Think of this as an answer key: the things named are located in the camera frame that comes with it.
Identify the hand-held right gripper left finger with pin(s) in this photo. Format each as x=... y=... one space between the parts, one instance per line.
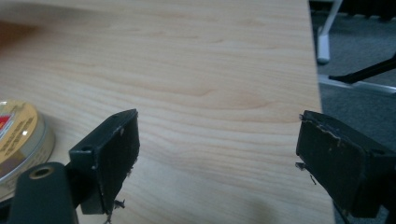
x=106 y=155

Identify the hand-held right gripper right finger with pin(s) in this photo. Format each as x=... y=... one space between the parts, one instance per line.
x=336 y=161

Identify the silver metal floor bar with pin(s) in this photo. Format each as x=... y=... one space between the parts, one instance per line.
x=358 y=85

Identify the round gold tin can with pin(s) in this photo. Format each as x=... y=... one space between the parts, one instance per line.
x=18 y=140

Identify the black stand leg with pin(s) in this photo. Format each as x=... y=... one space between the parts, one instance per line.
x=364 y=73

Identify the white metal stand leg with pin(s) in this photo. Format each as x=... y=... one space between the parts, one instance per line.
x=325 y=37

